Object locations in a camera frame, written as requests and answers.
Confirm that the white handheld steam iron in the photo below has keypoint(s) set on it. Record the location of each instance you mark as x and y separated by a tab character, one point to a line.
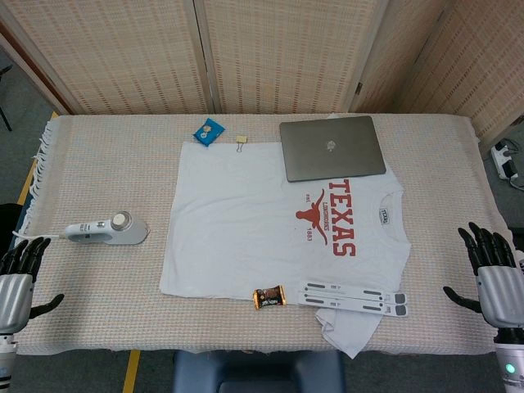
118	233

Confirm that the white Texas print t-shirt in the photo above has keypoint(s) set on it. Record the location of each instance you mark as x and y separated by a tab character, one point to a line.
245	229

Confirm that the brown chocolate snack wrapper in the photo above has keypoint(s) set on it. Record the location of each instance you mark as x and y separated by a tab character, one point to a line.
269	297

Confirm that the grey closed laptop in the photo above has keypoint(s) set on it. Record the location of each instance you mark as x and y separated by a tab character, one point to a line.
331	149

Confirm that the dark clothed bystander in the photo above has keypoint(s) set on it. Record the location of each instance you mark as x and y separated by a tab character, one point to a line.
8	223

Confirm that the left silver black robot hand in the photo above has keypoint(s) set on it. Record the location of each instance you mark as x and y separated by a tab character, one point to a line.
16	294

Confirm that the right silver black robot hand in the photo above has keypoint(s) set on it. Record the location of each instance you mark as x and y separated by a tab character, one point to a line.
499	290

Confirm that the black chair leg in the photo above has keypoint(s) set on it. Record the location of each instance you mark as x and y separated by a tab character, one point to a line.
4	110

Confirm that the blue snack packet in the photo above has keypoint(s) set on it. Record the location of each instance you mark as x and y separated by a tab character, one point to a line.
209	132

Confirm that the white folding laptop stand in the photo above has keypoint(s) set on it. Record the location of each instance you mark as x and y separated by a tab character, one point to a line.
348	298

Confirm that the beige woven tablecloth with fringe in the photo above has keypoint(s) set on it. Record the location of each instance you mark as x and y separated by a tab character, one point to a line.
114	172

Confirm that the woven folding screen panel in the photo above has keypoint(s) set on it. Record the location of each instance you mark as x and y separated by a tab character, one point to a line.
483	61
286	53
123	53

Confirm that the beige binder clip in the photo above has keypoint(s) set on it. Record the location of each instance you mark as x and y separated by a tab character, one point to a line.
242	140

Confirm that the white power strip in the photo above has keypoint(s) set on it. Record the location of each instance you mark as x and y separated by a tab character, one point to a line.
505	161

